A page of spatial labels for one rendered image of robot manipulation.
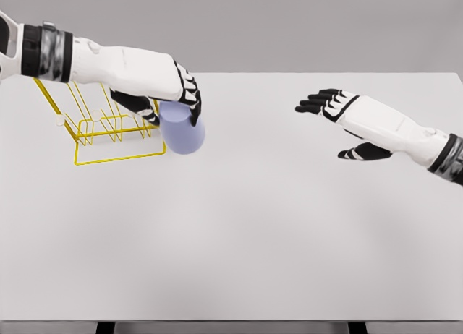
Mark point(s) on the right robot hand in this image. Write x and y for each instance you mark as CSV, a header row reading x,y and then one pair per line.
x,y
365,113

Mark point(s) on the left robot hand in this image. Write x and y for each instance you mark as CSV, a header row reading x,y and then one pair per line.
x,y
155,73

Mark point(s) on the lavender cup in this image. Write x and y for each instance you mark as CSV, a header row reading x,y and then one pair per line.
x,y
181,131

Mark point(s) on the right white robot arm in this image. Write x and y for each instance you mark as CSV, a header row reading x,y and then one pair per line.
x,y
434,146

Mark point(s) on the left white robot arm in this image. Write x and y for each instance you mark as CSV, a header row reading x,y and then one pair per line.
x,y
54,52

